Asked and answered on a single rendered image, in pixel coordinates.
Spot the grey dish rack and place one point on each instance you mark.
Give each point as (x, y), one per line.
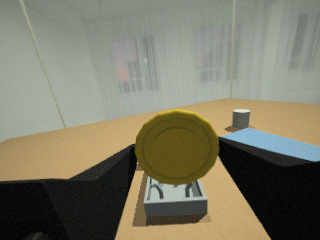
(169, 200)

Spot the light blue square mat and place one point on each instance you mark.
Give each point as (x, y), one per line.
(274, 143)

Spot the olive-yellow round plate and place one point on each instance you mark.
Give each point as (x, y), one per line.
(177, 147)

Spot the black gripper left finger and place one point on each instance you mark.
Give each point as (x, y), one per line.
(86, 206)

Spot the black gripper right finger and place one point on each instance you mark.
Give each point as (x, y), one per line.
(282, 190)

